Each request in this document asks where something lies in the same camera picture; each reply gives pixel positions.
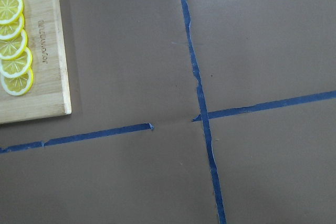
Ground bamboo cutting board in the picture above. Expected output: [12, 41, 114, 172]
[1, 0, 71, 124]

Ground bottom lemon slice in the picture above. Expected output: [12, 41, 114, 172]
[1, 68, 34, 96]

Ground lemon slice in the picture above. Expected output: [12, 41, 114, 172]
[1, 68, 34, 96]
[0, 14, 25, 40]
[1, 0, 24, 25]
[0, 29, 28, 60]
[1, 47, 33, 78]

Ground top lemon slice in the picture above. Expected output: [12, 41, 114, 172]
[1, 0, 24, 25]

